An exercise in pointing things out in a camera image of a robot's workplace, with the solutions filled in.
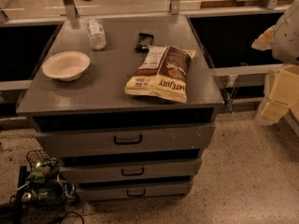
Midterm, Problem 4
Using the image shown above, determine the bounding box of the grey drawer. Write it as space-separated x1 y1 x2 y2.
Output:
61 158 202 184
77 181 192 202
36 125 215 158

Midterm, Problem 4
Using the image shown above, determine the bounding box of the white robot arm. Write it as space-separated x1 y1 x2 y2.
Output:
251 0 299 125

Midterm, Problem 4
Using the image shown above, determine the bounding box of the grey top drawer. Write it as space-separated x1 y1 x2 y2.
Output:
36 125 215 158

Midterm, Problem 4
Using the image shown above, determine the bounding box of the grey drawer cabinet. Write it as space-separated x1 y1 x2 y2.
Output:
17 16 223 189

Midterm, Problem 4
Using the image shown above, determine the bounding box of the grey bottom drawer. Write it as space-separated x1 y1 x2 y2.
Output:
77 181 192 202

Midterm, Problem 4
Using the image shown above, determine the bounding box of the brown cream chip bag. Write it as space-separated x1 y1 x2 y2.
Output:
124 46 196 104

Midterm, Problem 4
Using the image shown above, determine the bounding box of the black snack bar wrapper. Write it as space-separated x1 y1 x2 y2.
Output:
135 33 154 52

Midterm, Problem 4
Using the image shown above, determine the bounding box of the clear plastic water bottle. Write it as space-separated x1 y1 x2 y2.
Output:
87 19 107 50

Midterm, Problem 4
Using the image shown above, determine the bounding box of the white paper bowl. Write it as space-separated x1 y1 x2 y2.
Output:
42 51 90 81

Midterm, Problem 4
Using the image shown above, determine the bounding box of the blue soda can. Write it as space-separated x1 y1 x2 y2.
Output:
64 183 77 203

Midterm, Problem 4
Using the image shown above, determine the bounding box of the green snack bag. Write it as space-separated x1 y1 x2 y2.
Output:
27 158 61 184

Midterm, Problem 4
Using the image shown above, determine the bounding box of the black wire basket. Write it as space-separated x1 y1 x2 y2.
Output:
26 149 49 171

